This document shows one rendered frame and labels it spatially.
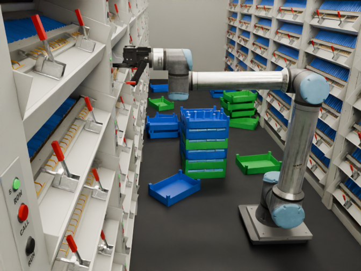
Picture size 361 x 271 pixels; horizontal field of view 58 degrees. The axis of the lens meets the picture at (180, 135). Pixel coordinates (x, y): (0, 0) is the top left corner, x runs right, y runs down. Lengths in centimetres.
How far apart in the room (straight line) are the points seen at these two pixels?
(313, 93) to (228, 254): 92
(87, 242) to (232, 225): 130
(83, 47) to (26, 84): 44
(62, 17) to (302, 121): 103
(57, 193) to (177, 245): 129
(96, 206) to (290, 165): 95
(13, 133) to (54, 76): 20
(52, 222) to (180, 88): 96
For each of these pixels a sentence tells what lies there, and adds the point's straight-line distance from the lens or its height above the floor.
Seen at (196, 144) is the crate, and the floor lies 28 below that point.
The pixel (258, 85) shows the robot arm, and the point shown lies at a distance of 155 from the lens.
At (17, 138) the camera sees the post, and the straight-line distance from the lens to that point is 37.
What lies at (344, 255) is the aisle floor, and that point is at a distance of 199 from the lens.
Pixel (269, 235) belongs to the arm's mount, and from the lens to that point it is 183.
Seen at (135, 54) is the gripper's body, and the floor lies 101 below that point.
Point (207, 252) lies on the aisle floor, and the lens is 180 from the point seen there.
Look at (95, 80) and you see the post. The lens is 98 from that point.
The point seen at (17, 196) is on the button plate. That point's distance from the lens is 36.
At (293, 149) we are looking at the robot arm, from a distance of 153.
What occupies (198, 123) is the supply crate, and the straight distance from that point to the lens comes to 221.
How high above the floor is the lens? 122
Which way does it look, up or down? 23 degrees down
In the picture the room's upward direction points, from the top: 1 degrees clockwise
